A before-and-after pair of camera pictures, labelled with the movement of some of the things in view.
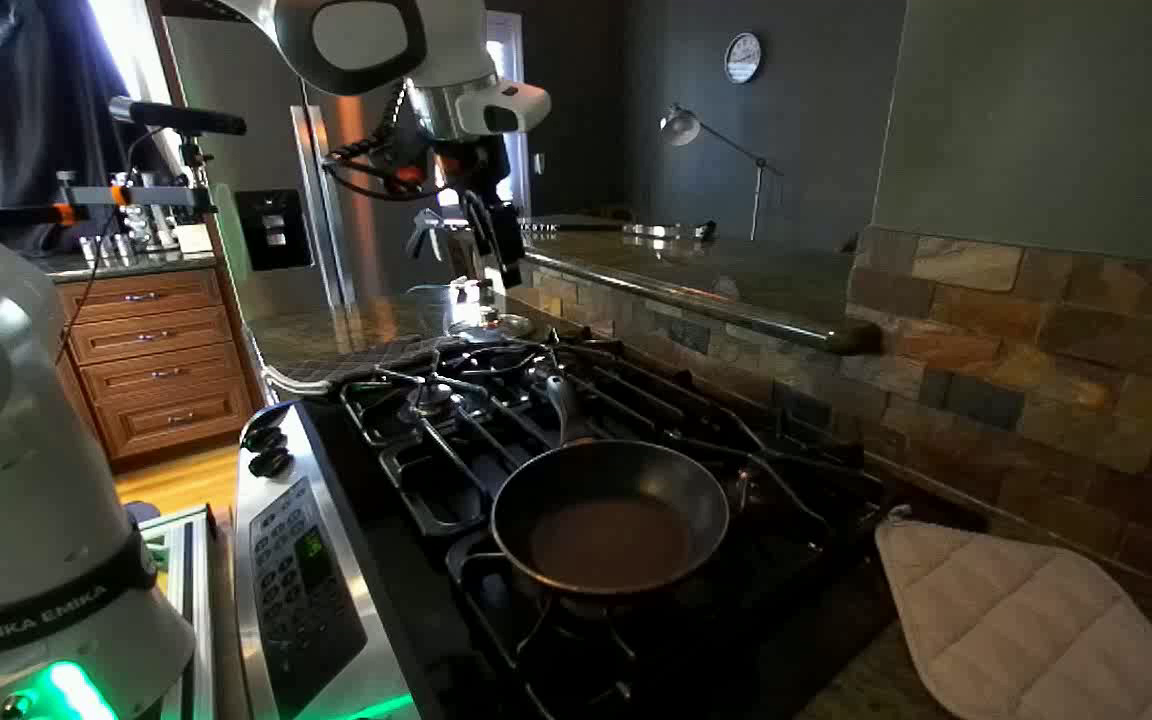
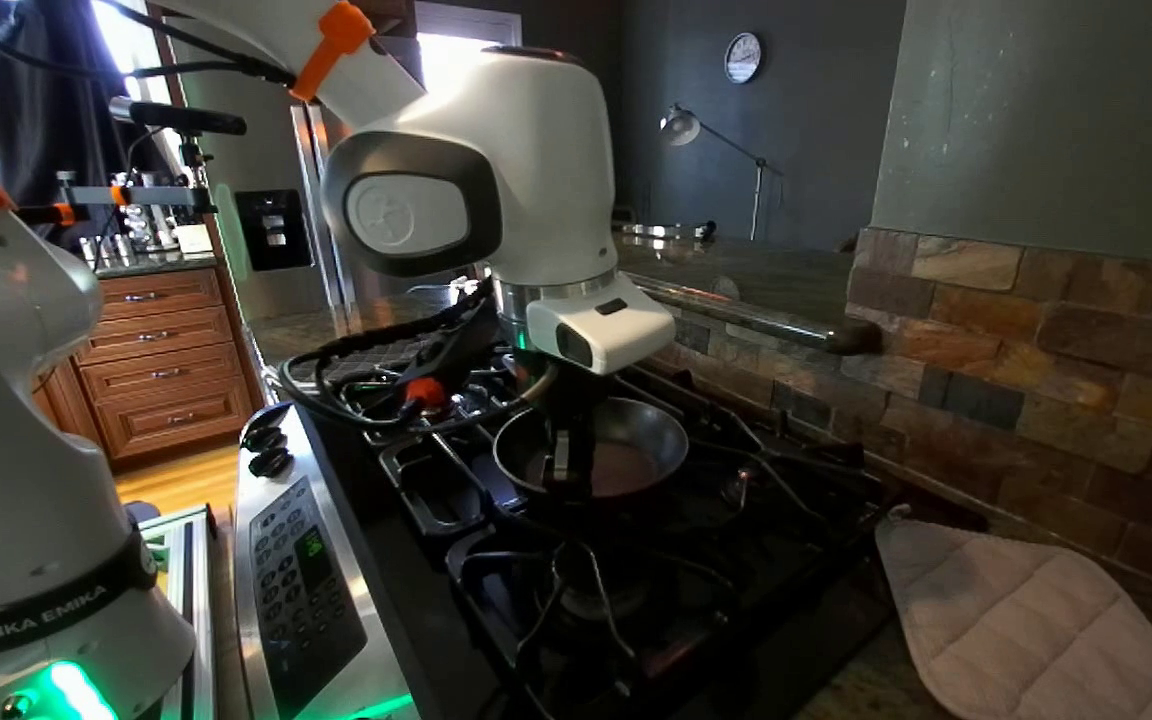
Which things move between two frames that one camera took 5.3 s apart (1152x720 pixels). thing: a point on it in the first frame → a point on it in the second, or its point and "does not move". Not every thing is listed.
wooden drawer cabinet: x=158 y=359 does not move
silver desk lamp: x=686 y=129 does not move
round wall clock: x=743 y=58 does not move
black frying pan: x=609 y=518 → x=636 y=446
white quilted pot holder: x=1019 y=630 does not move
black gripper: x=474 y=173 → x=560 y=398
